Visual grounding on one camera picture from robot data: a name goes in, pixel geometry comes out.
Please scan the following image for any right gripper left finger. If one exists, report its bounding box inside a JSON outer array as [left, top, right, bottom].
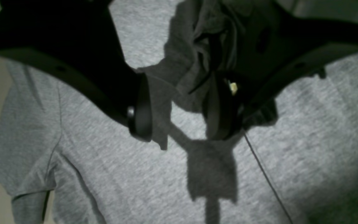
[[0, 0, 152, 142]]

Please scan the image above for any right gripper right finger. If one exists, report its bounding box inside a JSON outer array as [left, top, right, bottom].
[[205, 0, 358, 140]]

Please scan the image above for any grey T-shirt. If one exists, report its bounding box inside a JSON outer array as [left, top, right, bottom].
[[0, 0, 358, 224]]

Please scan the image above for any right camera cable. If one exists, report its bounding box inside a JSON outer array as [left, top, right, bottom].
[[244, 131, 294, 224]]

